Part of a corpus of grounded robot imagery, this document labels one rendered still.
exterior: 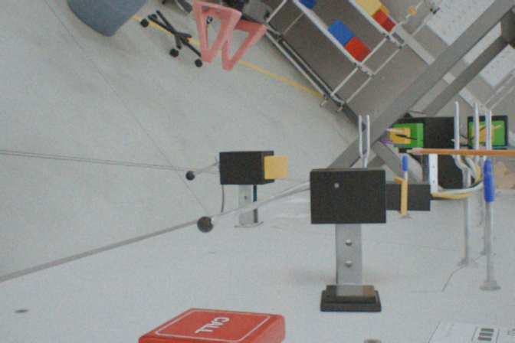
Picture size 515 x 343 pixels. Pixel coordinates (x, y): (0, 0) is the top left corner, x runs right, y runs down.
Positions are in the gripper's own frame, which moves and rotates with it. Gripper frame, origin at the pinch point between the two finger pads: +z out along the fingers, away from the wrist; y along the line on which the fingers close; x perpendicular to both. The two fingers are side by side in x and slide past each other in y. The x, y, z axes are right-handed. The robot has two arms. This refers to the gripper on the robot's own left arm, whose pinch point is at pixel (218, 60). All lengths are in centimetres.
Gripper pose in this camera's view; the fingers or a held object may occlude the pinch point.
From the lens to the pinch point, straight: 90.4
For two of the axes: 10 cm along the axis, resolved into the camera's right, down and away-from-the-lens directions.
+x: -8.5, -2.9, 4.5
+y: 4.5, 0.5, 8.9
